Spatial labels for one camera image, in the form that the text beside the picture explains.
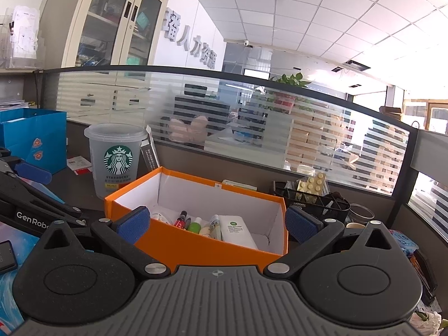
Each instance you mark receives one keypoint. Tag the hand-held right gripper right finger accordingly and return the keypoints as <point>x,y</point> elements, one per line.
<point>301,224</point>

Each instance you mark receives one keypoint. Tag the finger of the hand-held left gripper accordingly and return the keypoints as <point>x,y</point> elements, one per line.
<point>33,173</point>
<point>42,204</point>

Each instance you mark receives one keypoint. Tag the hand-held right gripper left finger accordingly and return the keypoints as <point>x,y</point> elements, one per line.
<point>134,225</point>

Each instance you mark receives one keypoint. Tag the red marker pen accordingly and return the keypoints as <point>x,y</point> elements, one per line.
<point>180,222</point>

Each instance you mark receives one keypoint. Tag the green tube white cap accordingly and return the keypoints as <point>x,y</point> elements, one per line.
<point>194,226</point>

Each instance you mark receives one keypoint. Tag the white box green logo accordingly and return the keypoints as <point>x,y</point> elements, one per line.
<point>238,232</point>

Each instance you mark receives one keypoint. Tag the orange cardboard box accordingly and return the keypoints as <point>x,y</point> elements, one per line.
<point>196,248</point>

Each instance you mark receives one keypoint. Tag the cream lotion bottle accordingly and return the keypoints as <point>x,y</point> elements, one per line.
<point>216,227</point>

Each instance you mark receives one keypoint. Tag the black mesh desk organizer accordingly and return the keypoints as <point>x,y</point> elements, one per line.
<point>325,206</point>

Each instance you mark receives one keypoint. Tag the blue paper bag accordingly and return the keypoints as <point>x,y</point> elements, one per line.
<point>31,136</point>

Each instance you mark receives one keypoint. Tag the yellow building brick plate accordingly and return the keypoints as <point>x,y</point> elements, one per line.
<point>311,183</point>

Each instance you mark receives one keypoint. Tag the black smartphone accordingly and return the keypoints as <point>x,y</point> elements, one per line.
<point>7,255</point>

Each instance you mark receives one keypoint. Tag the red and white papers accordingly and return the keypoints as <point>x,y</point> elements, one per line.
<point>79,166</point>

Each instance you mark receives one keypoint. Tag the brown paper cup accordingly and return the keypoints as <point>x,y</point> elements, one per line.
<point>354,225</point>

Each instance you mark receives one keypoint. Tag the frosted plastic cup green logo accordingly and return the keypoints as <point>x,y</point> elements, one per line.
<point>117,168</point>

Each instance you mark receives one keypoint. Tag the round glass container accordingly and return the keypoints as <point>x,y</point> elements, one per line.
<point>362,213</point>

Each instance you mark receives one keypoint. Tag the grey printed carton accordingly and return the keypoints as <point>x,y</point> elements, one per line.
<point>151,157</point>

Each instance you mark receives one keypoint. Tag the stack of white papers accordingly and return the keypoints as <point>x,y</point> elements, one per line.
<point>14,104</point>

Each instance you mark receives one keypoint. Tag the white and green medicine box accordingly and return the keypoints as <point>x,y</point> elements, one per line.
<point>238,184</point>

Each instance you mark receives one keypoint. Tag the blue printed packet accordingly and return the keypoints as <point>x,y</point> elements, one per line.
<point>404,241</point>

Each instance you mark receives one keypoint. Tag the pink plush toy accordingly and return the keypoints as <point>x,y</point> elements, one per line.
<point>189,129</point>

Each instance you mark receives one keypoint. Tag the frosted striped glass partition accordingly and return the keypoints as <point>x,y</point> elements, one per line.
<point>122,98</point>

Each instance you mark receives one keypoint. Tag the potted green plant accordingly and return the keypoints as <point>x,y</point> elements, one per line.
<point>288,89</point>

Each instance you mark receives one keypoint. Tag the black office chair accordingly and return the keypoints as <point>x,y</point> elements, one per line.
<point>199,105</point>

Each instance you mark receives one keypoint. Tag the crumpled white tissue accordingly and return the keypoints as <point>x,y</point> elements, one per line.
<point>427,322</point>

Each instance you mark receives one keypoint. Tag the beige glass door cabinet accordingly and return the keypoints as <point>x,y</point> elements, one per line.
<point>105,21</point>

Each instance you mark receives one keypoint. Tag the clear wall file holder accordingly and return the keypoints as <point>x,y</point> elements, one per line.
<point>21,38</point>

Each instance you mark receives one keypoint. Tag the white security camera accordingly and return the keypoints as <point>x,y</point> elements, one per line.
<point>247,42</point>

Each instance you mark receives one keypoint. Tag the silver wall lettering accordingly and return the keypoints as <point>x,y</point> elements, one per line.
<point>190,38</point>

